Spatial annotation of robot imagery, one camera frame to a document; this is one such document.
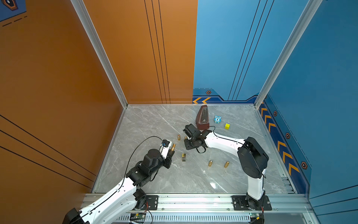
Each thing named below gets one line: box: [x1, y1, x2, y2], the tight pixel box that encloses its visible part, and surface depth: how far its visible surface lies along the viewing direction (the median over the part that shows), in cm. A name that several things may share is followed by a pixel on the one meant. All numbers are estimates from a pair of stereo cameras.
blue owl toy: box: [213, 115, 222, 124], surface depth 111 cm
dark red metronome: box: [195, 105, 210, 131], surface depth 98 cm
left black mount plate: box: [144, 195, 159, 211], surface depth 75 cm
